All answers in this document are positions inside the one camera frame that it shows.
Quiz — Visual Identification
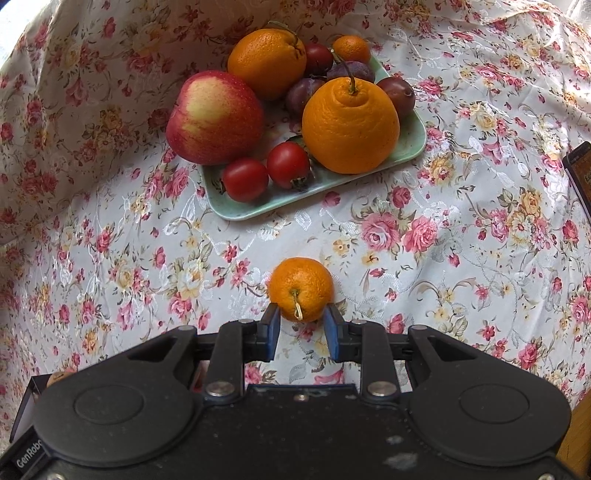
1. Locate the orange mandarin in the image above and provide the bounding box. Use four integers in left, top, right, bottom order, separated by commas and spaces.
267, 257, 335, 323

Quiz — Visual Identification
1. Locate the black box white inside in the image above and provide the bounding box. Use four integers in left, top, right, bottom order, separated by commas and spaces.
9, 374, 51, 443

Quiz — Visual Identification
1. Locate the left red cherry tomato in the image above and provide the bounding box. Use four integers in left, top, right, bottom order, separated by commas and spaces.
221, 158, 269, 203

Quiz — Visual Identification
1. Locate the red cherry tomato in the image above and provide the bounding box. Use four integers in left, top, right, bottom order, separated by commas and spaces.
266, 141, 311, 190
221, 158, 269, 203

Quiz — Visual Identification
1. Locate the floral tablecloth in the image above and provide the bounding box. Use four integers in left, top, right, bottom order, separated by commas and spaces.
1, 1, 590, 433

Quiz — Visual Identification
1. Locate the right red cherry tomato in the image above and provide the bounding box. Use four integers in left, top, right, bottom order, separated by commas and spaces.
266, 141, 311, 190

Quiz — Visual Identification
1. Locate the bumpy orange with stem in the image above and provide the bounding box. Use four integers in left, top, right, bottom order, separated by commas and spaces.
301, 61, 401, 175

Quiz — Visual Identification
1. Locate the light green tray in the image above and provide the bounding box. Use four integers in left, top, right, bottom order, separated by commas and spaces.
201, 105, 427, 221

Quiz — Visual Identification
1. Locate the red yellow apple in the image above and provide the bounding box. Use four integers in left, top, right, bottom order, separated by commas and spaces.
165, 70, 264, 165

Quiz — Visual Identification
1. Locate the dark plum right side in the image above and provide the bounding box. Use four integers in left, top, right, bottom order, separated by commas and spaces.
377, 77, 416, 119

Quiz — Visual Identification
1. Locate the purple plum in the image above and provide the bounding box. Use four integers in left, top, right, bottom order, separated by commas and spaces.
286, 78, 325, 119
327, 61, 376, 83

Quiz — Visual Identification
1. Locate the purple plum at back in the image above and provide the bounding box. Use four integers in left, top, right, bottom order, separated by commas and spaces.
327, 61, 376, 83

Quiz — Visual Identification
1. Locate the black phone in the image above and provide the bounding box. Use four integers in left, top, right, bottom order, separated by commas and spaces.
562, 141, 591, 217

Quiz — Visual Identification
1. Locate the round orange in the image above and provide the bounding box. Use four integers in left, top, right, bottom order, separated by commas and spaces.
228, 21, 307, 102

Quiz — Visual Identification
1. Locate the red tomato behind orange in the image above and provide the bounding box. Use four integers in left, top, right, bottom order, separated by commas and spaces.
304, 43, 334, 76

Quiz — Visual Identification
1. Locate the small tangerine on tray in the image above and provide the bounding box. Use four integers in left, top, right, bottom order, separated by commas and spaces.
332, 35, 370, 64

